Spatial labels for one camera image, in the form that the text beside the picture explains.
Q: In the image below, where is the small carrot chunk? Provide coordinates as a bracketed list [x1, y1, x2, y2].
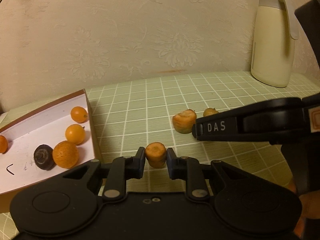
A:
[145, 142, 167, 168]

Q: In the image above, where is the small orange kumquat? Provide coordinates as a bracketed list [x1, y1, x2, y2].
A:
[65, 124, 86, 145]
[70, 106, 88, 124]
[0, 135, 8, 154]

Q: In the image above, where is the dark mangosteen fruit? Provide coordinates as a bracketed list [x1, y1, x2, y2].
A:
[34, 144, 55, 171]

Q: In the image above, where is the person hand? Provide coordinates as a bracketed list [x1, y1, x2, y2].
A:
[294, 190, 320, 239]

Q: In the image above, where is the large carrot chunk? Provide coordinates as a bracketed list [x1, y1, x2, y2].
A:
[172, 109, 197, 134]

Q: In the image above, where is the green checkered tablecloth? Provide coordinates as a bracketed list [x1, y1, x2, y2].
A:
[0, 70, 320, 240]

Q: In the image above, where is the large orange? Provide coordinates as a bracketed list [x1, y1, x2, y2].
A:
[52, 140, 79, 168]

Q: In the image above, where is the yellow-green longan fruit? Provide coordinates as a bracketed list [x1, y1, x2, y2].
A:
[203, 108, 219, 117]

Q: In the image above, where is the brown cardboard box lid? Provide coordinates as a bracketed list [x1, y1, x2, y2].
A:
[1, 90, 92, 213]

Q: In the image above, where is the cream thermos jug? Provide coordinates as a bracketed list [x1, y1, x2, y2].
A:
[251, 0, 299, 88]

